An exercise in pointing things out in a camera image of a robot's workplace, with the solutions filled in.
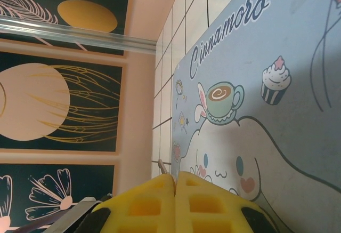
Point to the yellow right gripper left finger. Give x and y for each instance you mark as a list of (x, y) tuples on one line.
[(149, 195)]

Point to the grey metal bar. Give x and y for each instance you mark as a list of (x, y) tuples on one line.
[(77, 214)]

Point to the pink flower print wall panel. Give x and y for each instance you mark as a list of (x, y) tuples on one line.
[(53, 185)]

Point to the Cinnamoroll cartoon mat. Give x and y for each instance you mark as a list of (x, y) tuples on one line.
[(266, 43)]

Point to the feather and orange oval panel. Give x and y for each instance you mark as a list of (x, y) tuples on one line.
[(88, 17)]

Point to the aluminium frame post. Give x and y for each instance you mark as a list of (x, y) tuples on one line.
[(80, 35)]

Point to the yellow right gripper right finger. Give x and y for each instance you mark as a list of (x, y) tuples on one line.
[(210, 198)]

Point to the pink circle gold leaf panel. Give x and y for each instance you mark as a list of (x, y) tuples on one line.
[(32, 97)]

